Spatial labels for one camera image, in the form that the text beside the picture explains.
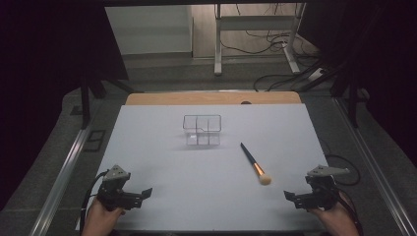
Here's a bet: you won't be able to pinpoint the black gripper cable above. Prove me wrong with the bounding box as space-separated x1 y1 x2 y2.
333 183 365 236
79 169 110 234

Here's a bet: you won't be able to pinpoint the tangled black floor cables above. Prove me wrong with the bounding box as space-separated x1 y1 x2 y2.
218 3 321 68

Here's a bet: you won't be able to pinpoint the black metal stand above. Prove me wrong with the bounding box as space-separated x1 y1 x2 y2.
296 60 363 130
79 74 144 130

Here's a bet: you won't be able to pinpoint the white table mat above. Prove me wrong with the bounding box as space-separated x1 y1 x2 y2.
76 103 329 233

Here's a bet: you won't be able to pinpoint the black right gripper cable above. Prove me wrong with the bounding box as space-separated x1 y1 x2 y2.
333 183 365 236

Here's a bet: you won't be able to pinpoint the person's left hand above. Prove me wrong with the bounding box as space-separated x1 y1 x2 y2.
81 196 127 236

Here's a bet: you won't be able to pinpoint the white power strip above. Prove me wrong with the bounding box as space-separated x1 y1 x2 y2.
307 67 327 82

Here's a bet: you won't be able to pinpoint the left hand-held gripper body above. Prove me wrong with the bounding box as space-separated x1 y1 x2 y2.
97 164 144 211

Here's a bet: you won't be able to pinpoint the makeup brush with dark handle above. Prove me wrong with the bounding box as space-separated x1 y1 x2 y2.
239 142 272 187

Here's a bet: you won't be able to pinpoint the long black floor cable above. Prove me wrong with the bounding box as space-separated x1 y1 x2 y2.
253 63 326 92

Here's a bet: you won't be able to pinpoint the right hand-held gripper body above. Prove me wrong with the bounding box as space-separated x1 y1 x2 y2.
295 164 350 211

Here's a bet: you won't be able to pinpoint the clear plastic compartment organizer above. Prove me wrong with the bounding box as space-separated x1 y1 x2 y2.
182 114 223 147

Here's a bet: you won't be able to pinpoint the aluminium rail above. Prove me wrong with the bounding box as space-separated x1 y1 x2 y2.
29 126 93 236
332 97 417 236

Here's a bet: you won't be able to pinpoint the person's right hand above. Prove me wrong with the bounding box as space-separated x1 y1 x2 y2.
309 191 362 236

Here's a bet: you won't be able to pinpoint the white desk frame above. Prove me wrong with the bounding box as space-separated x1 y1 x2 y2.
213 3 308 77

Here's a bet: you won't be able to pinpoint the black floor cable loop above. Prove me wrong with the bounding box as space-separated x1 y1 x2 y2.
319 139 362 187

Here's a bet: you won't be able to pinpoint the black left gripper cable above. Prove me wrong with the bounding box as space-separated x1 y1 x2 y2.
79 169 110 234

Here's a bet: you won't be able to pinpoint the white wall panel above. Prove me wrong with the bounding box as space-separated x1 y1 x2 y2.
104 5 195 56

